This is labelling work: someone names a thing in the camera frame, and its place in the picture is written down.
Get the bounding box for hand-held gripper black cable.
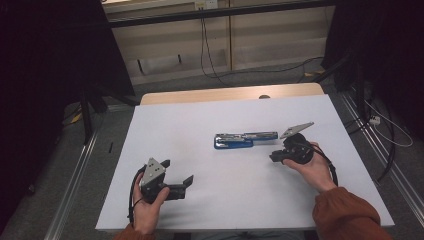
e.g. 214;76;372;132
128;164;148;225
299;141;339;187

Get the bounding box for right hand-held gripper black cable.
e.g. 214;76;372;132
299;141;339;187

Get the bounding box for white wall socket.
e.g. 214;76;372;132
194;0;219;10

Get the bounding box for white table cover board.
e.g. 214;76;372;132
95;94;395;232

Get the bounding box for aluminium floor rail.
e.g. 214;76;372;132
339;91;424;228
44;128;99;240

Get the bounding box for black horizontal bar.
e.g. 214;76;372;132
108;0;336;29

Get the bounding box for white floor cable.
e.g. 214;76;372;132
364;99;414;148

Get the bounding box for left hand-held gripper black cable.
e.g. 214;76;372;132
128;164;148;225

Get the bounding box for black hanging cables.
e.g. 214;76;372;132
199;16;324;88

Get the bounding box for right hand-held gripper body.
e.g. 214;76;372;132
279;122;315;165

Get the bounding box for person's grey trouser legs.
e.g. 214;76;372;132
194;230;306;240

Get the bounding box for blue stapler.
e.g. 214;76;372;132
213;131;279;150

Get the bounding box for black curtain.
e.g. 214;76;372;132
321;0;424;141
0;0;136;231

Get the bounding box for person's right hand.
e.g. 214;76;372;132
283;142;338;194

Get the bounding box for person's left hand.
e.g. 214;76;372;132
132;179;171;235

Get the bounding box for black metal stand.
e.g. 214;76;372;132
79;84;141;146

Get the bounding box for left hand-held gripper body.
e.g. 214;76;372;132
139;157;186;204

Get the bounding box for thick black floor cable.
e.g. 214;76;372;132
346;86;396;183

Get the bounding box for light wooden table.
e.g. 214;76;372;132
139;82;325;106

